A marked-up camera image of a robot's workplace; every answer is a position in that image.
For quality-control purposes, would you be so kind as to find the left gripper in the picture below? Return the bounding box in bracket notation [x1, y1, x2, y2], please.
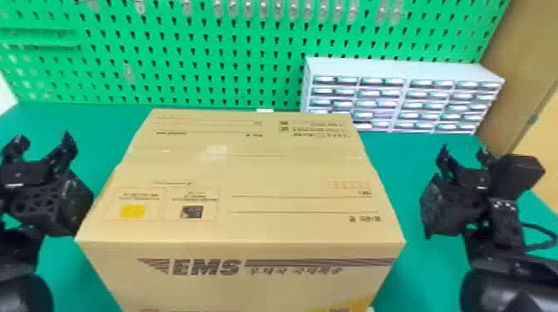
[0, 130, 95, 239]

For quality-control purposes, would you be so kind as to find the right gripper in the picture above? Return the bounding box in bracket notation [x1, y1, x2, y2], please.
[419, 144, 497, 240]

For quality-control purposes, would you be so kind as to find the cardboard box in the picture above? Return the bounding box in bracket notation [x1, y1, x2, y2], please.
[74, 108, 408, 312]

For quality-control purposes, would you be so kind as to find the white drawer cabinet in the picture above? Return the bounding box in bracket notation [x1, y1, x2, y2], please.
[391, 61, 507, 135]
[300, 56, 408, 132]

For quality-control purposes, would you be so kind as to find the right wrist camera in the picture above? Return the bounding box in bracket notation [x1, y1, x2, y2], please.
[487, 154, 547, 202]

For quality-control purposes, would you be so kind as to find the black cable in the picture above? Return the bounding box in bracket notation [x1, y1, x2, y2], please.
[521, 222, 558, 255]

